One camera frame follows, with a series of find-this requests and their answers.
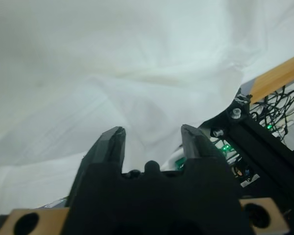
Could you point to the green circuit board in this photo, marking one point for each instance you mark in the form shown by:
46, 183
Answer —
180, 162

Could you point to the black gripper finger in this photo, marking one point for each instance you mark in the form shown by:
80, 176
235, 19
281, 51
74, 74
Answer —
107, 147
198, 147

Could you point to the white t-shirt with black print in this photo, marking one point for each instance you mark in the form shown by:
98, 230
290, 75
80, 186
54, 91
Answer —
112, 61

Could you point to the dark camera stand post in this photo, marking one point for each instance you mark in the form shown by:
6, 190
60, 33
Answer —
264, 151

